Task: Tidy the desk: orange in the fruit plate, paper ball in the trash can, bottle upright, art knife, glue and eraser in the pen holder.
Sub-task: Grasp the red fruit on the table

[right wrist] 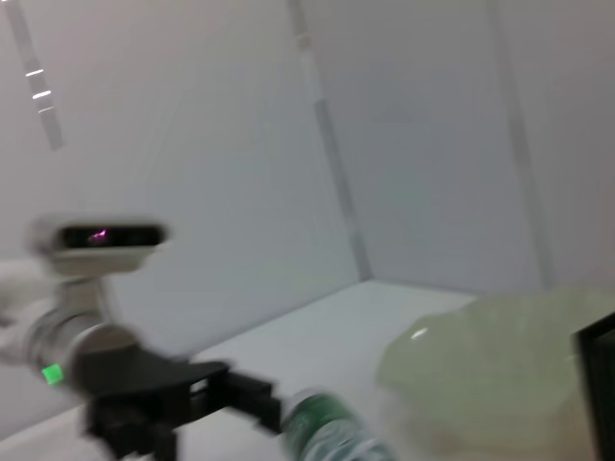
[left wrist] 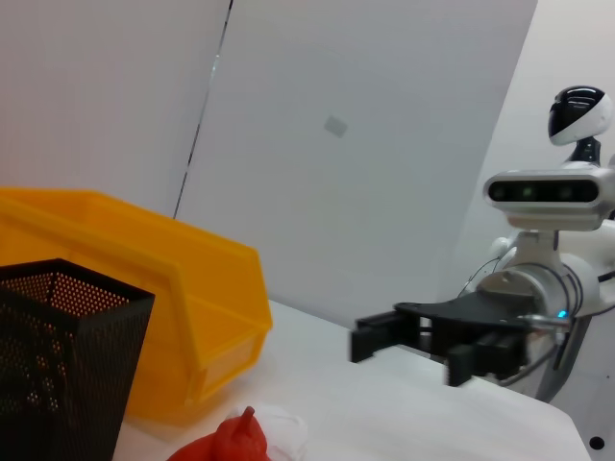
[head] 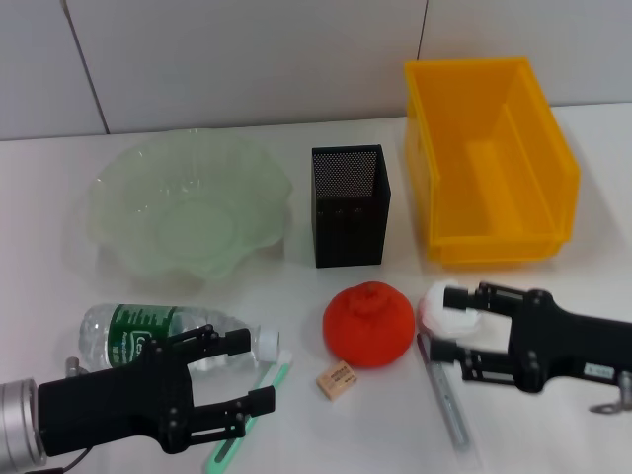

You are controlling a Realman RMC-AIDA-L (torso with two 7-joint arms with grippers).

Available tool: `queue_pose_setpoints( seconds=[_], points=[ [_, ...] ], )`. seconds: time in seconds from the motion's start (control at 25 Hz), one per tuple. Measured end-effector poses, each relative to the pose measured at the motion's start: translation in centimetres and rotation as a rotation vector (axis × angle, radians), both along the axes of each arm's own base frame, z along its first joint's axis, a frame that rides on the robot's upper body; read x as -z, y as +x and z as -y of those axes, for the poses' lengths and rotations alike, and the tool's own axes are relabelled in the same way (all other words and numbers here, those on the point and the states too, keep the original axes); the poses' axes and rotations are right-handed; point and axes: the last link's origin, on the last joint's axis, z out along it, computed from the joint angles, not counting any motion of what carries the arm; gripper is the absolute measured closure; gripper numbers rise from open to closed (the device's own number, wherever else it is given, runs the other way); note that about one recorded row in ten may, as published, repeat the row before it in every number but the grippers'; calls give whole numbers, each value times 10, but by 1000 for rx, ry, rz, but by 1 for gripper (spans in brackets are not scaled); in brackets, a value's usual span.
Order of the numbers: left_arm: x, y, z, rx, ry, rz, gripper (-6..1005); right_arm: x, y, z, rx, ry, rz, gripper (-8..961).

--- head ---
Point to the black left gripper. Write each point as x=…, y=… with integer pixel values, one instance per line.
x=113, y=400

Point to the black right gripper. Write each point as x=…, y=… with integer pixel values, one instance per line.
x=573, y=340

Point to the white paper ball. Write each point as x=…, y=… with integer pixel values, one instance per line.
x=434, y=302

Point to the mint green utility knife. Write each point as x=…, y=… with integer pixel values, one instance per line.
x=276, y=370

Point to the orange toy fruit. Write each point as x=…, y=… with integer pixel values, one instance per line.
x=368, y=326

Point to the clear green-label water bottle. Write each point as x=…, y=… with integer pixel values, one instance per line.
x=128, y=326

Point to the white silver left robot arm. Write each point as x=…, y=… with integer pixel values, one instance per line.
x=17, y=419

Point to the grey marker pen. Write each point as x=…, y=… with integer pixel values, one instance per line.
x=450, y=402

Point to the beige eraser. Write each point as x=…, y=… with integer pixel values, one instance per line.
x=336, y=379

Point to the black mesh pen holder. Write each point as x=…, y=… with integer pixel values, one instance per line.
x=350, y=232

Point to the pale green wavy glass plate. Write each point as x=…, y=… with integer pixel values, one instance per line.
x=187, y=212

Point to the yellow plastic bin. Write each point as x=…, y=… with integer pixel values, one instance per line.
x=494, y=163

